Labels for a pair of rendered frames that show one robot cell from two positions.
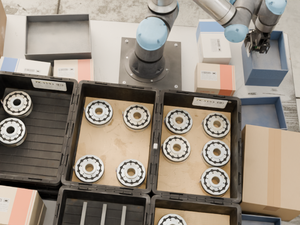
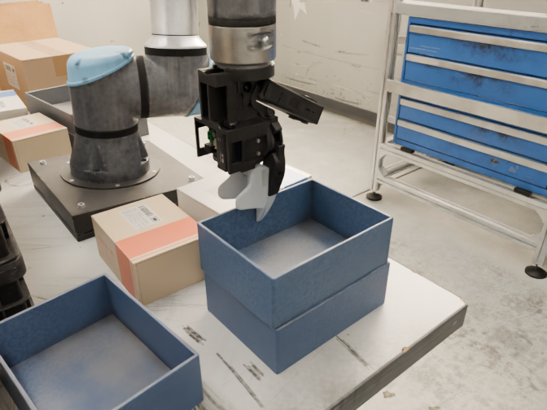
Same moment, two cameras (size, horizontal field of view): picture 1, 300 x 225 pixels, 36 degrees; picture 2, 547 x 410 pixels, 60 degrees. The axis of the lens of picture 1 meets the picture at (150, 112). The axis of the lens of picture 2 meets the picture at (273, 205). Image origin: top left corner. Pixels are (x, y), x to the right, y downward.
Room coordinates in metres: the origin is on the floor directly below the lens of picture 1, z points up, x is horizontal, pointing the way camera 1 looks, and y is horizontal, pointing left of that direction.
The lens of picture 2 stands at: (0.85, -0.86, 1.14)
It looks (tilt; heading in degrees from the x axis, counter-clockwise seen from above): 29 degrees down; 58
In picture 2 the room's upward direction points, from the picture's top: straight up
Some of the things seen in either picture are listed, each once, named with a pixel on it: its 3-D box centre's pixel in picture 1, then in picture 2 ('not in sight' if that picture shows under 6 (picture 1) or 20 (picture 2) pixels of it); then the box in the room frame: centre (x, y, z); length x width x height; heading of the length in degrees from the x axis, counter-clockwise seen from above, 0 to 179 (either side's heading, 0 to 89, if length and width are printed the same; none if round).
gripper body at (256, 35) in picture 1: (260, 36); (239, 115); (1.11, -0.38, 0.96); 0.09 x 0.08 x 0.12; 8
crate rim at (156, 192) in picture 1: (198, 143); not in sight; (0.64, -0.19, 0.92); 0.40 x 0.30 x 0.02; 3
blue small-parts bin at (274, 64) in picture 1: (265, 53); (295, 242); (1.15, -0.44, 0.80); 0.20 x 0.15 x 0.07; 8
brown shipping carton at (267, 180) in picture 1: (267, 172); not in sight; (0.63, -0.47, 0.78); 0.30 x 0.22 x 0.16; 0
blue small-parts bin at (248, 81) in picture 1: (261, 62); (297, 285); (1.15, -0.45, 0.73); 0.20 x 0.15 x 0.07; 8
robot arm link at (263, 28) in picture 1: (267, 22); (244, 45); (1.12, -0.38, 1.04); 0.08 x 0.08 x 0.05
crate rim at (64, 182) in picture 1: (113, 135); not in sight; (0.62, 0.11, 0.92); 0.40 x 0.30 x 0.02; 3
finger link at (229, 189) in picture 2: (248, 50); (237, 188); (1.11, -0.36, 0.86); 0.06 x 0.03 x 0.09; 8
